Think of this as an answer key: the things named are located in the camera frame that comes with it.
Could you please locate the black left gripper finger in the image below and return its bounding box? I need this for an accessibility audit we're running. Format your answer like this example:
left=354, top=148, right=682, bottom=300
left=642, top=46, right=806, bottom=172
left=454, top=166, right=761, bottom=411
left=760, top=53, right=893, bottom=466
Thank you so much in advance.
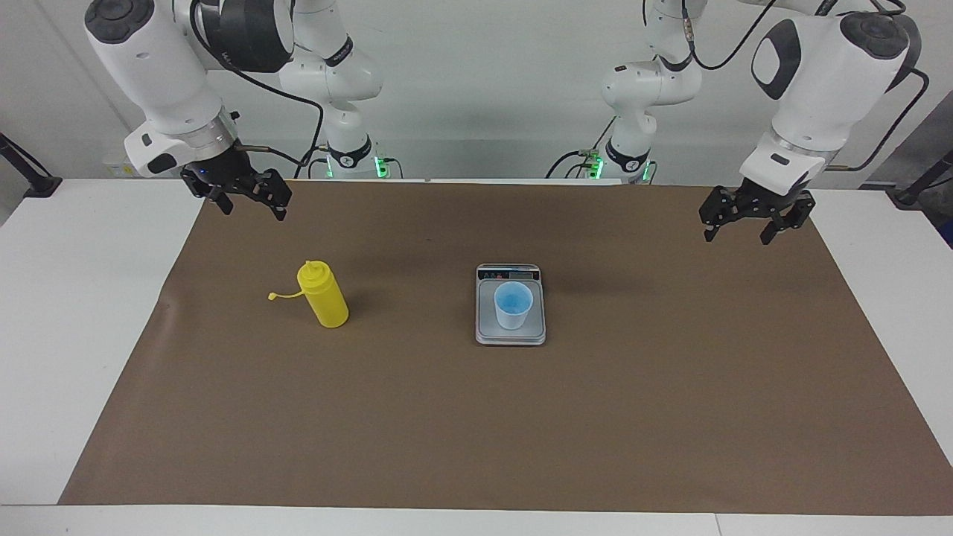
left=698, top=188, right=734, bottom=243
left=760, top=192, right=816, bottom=245

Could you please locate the yellow squeeze bottle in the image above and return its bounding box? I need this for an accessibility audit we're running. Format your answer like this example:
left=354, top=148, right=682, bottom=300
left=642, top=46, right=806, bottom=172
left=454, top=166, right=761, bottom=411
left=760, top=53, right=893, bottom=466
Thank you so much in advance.
left=268, top=260, right=350, bottom=329

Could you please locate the light blue plastic cup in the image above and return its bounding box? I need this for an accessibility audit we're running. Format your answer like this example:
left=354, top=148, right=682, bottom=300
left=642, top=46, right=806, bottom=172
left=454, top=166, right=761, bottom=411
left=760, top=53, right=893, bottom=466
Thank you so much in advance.
left=494, top=281, right=535, bottom=331

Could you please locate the silver digital kitchen scale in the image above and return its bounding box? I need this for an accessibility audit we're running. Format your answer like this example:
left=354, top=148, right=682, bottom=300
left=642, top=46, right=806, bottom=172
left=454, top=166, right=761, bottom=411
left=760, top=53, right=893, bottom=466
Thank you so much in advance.
left=475, top=263, right=547, bottom=347

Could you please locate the black clamp stand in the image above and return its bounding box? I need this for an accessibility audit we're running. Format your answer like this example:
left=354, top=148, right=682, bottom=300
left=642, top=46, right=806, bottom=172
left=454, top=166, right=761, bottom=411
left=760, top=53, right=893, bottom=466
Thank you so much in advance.
left=0, top=133, right=63, bottom=199
left=886, top=149, right=953, bottom=208

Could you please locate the brown paper mat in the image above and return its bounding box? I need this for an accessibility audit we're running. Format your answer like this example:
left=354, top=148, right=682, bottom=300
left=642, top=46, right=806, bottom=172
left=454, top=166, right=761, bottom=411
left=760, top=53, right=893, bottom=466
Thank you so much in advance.
left=58, top=179, right=953, bottom=516

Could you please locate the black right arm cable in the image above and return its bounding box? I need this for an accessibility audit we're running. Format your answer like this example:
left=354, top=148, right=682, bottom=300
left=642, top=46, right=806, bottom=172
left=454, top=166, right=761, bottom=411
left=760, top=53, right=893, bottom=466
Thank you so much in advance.
left=190, top=0, right=330, bottom=179

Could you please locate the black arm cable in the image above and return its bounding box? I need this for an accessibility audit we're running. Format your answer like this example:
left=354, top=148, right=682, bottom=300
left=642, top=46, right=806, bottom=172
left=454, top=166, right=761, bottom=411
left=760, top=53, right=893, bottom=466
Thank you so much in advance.
left=190, top=0, right=330, bottom=179
left=681, top=0, right=931, bottom=172

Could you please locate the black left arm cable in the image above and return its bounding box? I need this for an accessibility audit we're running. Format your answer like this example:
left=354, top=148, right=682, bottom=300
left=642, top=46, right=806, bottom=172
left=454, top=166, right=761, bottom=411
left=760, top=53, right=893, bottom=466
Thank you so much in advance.
left=681, top=0, right=931, bottom=172

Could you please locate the black base cable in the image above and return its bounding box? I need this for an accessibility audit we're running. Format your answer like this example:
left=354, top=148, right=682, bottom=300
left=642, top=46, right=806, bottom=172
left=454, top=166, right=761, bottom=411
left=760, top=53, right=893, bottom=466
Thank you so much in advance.
left=545, top=115, right=619, bottom=179

